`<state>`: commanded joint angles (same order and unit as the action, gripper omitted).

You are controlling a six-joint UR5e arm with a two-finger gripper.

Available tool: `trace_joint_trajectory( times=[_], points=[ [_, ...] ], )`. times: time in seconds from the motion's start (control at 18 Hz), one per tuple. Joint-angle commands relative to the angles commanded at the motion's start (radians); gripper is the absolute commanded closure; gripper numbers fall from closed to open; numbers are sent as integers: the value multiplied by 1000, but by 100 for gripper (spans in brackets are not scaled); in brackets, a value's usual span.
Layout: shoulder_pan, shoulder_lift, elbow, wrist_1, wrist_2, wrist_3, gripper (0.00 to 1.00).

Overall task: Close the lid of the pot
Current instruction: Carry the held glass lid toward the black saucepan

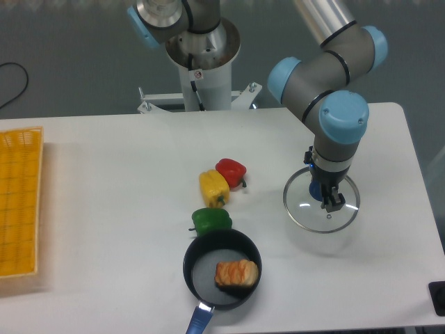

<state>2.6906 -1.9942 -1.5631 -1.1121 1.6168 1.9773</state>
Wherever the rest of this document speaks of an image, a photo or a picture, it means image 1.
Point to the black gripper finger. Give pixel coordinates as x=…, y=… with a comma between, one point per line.
x=332, y=200

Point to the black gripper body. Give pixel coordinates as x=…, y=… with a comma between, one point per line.
x=325, y=174

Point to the glass pot lid blue knob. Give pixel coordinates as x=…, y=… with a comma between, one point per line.
x=306, y=207

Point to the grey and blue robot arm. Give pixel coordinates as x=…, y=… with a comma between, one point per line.
x=314, y=91

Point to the red toy bell pepper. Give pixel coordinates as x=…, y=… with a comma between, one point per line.
x=233, y=172

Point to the yellow toy bell pepper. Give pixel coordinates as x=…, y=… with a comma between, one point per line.
x=214, y=189

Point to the orange toy bread loaf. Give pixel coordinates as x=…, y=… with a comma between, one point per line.
x=243, y=273

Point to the green toy bell pepper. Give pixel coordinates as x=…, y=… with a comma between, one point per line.
x=209, y=219

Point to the black device at table edge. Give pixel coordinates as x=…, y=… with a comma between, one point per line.
x=437, y=294

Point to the yellow plastic basket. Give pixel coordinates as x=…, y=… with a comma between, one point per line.
x=21, y=165

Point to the black pot with blue handle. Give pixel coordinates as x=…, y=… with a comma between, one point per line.
x=199, y=268

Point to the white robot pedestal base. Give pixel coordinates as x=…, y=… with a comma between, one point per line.
x=204, y=64

